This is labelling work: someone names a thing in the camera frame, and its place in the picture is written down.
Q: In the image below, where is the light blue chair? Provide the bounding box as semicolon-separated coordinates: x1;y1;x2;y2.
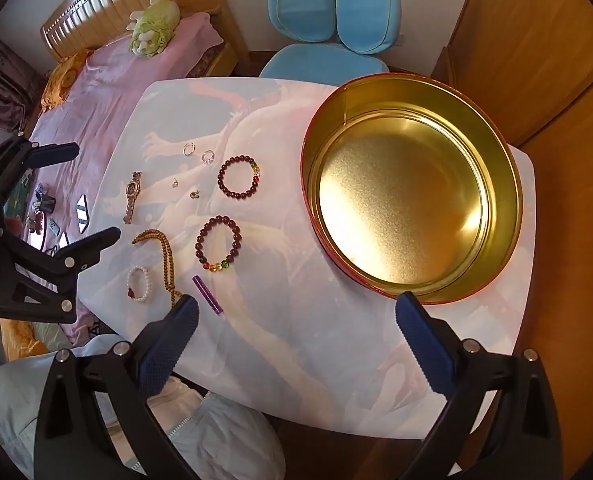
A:
259;0;403;78

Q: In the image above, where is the brown bead necklace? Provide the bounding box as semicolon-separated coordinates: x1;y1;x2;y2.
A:
132;229;183;311

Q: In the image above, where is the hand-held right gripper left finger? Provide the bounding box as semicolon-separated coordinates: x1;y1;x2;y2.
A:
34;294;202;480

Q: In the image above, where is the dark red bead bracelet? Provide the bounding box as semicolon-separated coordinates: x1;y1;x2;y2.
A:
194;215;240;274
218;156;262;194

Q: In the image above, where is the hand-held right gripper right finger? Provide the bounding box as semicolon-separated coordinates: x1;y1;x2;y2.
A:
395;291;563;480

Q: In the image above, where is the white pearl bracelet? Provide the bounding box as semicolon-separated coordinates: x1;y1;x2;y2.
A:
127;266;154;303

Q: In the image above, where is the rose gold wristwatch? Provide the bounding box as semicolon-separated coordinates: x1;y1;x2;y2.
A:
122;171;143;225

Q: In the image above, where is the light blue jacket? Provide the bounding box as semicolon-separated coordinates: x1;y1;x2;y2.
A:
0;332;287;480

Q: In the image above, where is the green cabbage plush toy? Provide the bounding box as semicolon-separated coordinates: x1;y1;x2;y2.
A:
128;0;181;57

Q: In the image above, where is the purple tube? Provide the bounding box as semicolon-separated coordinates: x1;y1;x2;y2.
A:
192;274;225;316

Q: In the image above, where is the round gold tin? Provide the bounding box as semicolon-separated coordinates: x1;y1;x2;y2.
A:
299;74;523;306

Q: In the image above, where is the wooden wardrobe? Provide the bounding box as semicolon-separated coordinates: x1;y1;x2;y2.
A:
429;0;593;148

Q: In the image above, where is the dark patterned curtain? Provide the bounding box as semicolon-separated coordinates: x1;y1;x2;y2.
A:
0;35;42;131

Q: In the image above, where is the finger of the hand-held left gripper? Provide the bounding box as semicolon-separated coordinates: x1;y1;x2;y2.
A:
0;226;122;324
0;137;80;201

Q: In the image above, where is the wooden bed with pink sheet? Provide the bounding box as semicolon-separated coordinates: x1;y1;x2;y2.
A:
24;12;227;343

